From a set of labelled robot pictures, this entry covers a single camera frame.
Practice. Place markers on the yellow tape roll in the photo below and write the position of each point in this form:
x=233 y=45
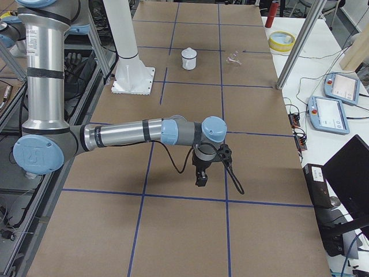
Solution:
x=281 y=41

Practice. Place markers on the small orange circuit board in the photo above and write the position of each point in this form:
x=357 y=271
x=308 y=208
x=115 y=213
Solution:
x=294 y=119

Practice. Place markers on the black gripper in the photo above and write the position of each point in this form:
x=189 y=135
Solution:
x=200 y=165

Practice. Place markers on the teach pendant tablet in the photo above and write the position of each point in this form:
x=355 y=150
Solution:
x=328 y=115
x=342 y=87

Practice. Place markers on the far teach pendant tablet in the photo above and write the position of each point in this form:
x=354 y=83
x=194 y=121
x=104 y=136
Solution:
x=342 y=87

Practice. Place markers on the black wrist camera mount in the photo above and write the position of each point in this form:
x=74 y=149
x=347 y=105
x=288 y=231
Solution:
x=225 y=154

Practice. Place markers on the aluminium frame post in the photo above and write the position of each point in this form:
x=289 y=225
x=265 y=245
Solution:
x=301 y=39

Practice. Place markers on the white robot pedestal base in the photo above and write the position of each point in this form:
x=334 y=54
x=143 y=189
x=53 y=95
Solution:
x=131 y=75

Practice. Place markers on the black desktop computer box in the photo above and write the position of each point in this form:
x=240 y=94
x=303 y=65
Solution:
x=336 y=232

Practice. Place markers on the near teach pendant tablet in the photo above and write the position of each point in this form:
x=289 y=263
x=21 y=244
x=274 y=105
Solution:
x=328 y=115

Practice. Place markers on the black computer monitor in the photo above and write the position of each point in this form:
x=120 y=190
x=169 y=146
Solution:
x=347 y=174

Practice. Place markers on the white enamel mug blue rim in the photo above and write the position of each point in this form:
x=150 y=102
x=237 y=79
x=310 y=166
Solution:
x=189 y=64

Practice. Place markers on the clear glass funnel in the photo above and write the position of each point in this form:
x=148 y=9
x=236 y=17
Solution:
x=233 y=58

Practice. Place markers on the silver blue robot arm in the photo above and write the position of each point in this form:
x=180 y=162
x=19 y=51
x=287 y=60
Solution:
x=48 y=141

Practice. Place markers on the red cylinder bottle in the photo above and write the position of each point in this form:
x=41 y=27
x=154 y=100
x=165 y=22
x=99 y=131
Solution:
x=271 y=14

